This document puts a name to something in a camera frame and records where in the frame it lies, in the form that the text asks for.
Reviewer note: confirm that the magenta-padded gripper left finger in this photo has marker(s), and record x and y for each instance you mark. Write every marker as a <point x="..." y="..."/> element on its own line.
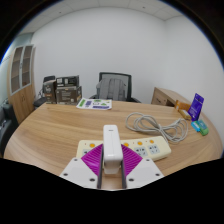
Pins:
<point x="78" y="171"/>

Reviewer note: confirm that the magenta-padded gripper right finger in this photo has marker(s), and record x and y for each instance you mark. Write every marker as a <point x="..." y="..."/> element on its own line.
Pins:
<point x="144" y="170"/>

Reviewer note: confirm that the white charger block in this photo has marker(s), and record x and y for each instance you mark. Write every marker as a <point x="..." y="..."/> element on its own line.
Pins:
<point x="111" y="146"/>

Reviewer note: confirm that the cream power strip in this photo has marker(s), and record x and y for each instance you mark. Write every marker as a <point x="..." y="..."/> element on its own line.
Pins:
<point x="153" y="148"/>

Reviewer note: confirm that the small blue box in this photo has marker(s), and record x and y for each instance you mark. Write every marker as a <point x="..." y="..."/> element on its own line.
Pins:
<point x="195" y="126"/>

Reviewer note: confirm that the small tan box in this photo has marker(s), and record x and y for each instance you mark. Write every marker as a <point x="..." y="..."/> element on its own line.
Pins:
<point x="185" y="114"/>

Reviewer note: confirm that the green and purple leaflet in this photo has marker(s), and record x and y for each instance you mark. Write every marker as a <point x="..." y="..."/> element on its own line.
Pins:
<point x="95" y="104"/>

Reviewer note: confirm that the green box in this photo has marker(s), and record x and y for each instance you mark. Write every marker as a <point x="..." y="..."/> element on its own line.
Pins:
<point x="203" y="128"/>

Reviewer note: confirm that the orange box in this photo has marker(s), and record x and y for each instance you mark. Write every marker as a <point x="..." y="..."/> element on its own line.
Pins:
<point x="181" y="105"/>

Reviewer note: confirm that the low wooden side cabinet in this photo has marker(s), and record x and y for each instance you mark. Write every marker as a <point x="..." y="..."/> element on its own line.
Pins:
<point x="163" y="96"/>

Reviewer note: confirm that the small black chair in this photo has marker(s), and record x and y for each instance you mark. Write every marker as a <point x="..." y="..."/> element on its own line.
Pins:
<point x="40" y="101"/>

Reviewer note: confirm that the purple upright package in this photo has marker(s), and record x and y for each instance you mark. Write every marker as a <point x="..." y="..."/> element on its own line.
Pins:
<point x="196" y="107"/>

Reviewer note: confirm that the black leather armchair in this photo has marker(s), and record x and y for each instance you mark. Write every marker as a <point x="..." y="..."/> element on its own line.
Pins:
<point x="6" y="130"/>

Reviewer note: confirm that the small dark cardboard box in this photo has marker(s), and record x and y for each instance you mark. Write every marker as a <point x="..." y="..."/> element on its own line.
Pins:
<point x="49" y="91"/>

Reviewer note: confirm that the grey backpack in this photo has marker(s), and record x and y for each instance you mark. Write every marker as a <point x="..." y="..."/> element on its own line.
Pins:
<point x="111" y="89"/>

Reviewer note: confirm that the black mesh office chair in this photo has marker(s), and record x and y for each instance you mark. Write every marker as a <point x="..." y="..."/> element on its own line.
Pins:
<point x="128" y="81"/>

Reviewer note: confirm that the wooden glass-door cabinet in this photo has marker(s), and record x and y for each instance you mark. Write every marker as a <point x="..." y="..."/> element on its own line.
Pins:
<point x="22" y="100"/>

